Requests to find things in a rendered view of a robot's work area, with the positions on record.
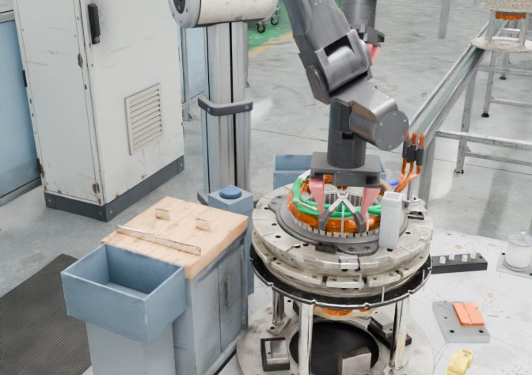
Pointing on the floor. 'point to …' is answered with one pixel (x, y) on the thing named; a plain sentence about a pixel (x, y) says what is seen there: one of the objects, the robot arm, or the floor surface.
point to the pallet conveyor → (430, 128)
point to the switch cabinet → (100, 88)
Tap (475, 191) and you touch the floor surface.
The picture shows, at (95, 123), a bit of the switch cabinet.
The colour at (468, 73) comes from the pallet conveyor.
